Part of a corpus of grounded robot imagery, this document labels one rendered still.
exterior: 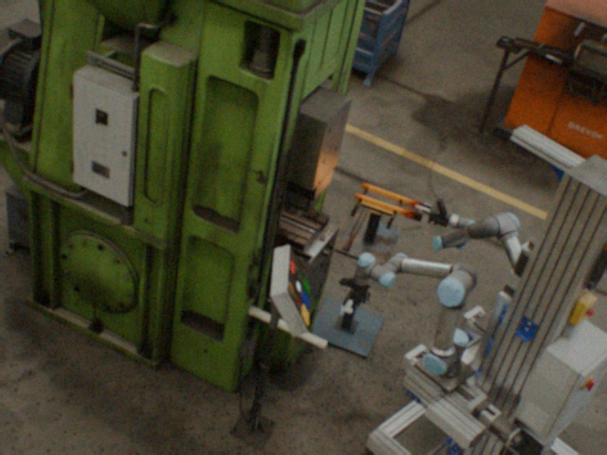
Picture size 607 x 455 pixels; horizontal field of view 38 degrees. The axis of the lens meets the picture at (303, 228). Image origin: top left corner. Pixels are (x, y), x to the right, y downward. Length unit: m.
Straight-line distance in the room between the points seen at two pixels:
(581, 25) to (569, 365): 3.92
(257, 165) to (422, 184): 3.16
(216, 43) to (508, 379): 2.09
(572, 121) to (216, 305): 4.03
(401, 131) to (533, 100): 1.15
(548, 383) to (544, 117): 4.03
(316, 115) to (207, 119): 0.51
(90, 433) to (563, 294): 2.55
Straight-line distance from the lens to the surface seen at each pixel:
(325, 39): 4.15
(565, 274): 3.90
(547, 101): 7.78
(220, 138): 4.19
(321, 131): 4.14
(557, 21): 7.55
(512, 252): 4.72
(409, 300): 5.93
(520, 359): 4.25
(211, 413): 5.00
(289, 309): 4.04
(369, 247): 5.07
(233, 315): 4.68
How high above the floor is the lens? 3.86
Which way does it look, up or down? 38 degrees down
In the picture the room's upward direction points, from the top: 11 degrees clockwise
